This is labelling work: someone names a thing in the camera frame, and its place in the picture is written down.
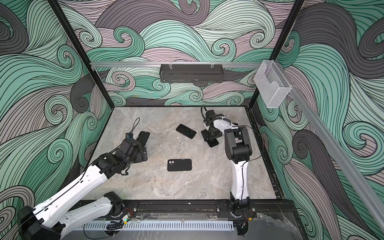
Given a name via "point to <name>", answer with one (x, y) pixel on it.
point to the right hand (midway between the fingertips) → (212, 137)
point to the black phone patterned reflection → (186, 131)
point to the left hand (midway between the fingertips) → (139, 151)
